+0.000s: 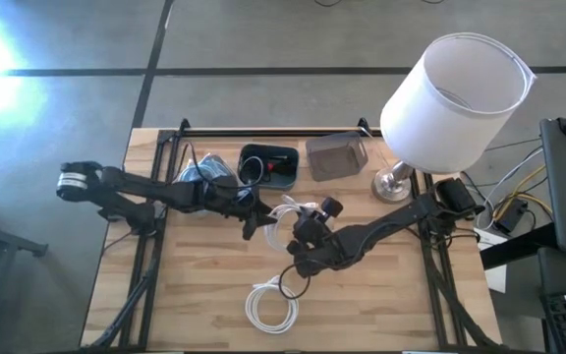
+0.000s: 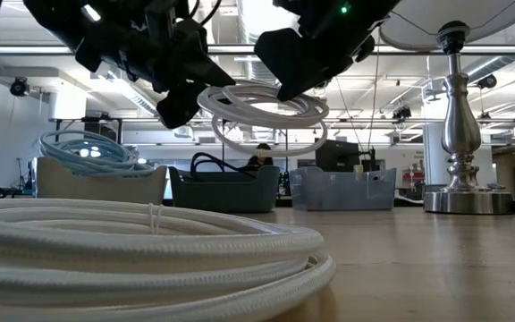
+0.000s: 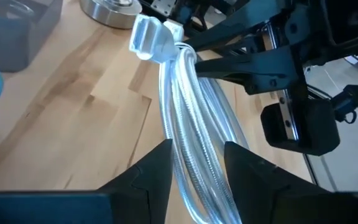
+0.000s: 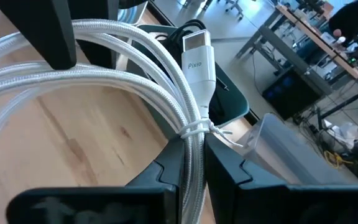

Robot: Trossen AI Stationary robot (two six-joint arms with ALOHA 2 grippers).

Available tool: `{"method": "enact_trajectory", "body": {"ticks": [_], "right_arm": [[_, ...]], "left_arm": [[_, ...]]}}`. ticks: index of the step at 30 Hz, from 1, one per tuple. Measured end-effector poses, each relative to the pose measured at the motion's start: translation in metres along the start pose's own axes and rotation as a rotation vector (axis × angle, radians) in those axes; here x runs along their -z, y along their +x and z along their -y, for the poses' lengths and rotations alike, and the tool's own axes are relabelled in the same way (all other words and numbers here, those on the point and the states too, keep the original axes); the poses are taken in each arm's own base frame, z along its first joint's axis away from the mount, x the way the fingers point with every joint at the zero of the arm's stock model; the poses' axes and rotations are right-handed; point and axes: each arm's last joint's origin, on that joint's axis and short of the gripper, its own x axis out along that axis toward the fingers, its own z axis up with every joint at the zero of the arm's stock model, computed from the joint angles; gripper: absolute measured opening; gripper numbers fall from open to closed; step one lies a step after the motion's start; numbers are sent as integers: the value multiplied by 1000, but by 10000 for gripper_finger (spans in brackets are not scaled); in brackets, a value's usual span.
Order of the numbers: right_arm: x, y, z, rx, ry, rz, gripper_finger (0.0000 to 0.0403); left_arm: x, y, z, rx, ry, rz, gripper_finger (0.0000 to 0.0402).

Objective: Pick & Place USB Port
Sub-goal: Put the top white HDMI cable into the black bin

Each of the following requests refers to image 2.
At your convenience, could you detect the silver ventilation duct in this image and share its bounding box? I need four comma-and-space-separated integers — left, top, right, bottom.
237, 0, 285, 86

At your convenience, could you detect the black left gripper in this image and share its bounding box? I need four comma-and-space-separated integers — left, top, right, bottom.
76, 0, 237, 131

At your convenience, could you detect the light blue cable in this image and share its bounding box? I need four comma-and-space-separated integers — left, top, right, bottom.
38, 136, 142, 175
38, 129, 129, 163
60, 147, 156, 178

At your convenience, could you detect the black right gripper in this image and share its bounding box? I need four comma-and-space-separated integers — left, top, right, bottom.
254, 0, 401, 103

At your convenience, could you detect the long black cable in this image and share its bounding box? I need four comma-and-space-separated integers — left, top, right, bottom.
189, 151, 258, 180

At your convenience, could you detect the teal plastic bin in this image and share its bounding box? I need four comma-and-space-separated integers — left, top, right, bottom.
168, 164, 281, 214

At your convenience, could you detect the white cable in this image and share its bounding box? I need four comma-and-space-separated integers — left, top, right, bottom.
197, 82, 331, 158
0, 198, 337, 322

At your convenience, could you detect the black background monitor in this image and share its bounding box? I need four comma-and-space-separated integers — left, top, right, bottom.
314, 139, 361, 174

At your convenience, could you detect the beige plastic bin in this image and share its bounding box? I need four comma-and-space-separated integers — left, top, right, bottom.
35, 156, 168, 206

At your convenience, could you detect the black hanging camera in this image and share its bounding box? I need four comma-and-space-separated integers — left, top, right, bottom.
392, 105, 413, 123
9, 76, 30, 97
477, 73, 499, 90

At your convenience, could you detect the silver lamp with white shade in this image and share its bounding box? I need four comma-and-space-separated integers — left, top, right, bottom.
378, 0, 515, 216

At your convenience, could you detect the clear grey plastic bin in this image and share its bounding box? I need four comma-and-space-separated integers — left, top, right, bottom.
289, 166, 398, 212

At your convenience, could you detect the person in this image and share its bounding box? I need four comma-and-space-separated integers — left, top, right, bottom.
245, 142, 274, 172

